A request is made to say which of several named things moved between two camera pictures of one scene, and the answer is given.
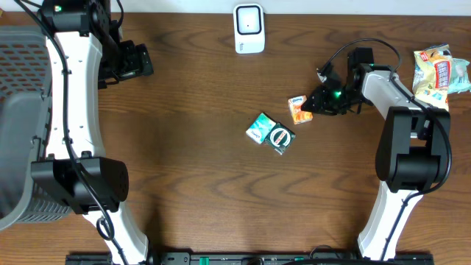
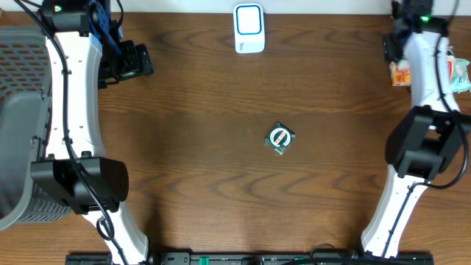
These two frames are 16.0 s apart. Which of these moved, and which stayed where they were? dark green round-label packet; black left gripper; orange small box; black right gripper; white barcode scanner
Moved: black right gripper; orange small box
Stayed: white barcode scanner; dark green round-label packet; black left gripper
